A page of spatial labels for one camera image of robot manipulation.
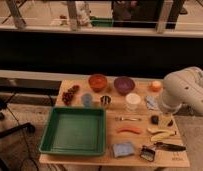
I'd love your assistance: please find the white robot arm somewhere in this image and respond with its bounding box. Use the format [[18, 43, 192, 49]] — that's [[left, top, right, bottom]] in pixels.
[[157, 67, 203, 116]]

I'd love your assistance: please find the green bin behind window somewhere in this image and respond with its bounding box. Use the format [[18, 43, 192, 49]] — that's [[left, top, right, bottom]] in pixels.
[[90, 16, 113, 27]]

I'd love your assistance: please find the purple bowl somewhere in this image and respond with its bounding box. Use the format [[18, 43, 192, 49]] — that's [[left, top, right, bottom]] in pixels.
[[114, 76, 135, 95]]

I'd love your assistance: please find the orange bowl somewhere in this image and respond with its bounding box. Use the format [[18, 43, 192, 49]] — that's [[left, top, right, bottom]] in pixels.
[[88, 74, 107, 92]]

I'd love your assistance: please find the blue cloth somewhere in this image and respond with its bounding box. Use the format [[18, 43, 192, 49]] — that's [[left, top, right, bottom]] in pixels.
[[145, 96, 159, 110]]

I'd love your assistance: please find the yellow banana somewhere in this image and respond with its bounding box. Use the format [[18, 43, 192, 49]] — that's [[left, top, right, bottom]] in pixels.
[[147, 128, 176, 142]]

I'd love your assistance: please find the orange fruit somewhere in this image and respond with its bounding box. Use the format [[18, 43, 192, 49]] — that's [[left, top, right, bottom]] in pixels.
[[150, 81, 162, 92]]

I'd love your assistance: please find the orange carrot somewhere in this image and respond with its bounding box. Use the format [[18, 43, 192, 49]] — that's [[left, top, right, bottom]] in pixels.
[[116, 127, 142, 134]]

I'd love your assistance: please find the black-handled knife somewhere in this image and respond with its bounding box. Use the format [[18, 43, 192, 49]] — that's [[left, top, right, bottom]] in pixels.
[[154, 142, 186, 152]]

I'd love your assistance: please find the blue sponge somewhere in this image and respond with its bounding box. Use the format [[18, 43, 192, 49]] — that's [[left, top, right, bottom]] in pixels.
[[112, 142, 135, 158]]

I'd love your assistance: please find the blue plastic cup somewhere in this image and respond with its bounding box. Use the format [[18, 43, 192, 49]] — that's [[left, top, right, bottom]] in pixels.
[[81, 93, 93, 107]]

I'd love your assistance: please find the green plastic tray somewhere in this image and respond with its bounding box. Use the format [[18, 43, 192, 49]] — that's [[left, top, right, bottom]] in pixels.
[[39, 107, 106, 156]]

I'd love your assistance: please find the white plastic cup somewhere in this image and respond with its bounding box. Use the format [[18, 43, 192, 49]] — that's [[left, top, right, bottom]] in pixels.
[[125, 93, 141, 111]]

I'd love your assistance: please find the metal cup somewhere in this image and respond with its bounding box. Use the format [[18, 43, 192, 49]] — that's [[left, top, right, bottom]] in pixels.
[[100, 95, 111, 109]]

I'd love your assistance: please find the red grape bunch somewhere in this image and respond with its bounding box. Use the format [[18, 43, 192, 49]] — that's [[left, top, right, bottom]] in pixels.
[[62, 85, 80, 106]]

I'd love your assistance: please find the black office chair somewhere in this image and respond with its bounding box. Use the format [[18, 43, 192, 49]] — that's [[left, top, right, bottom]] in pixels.
[[0, 87, 36, 171]]

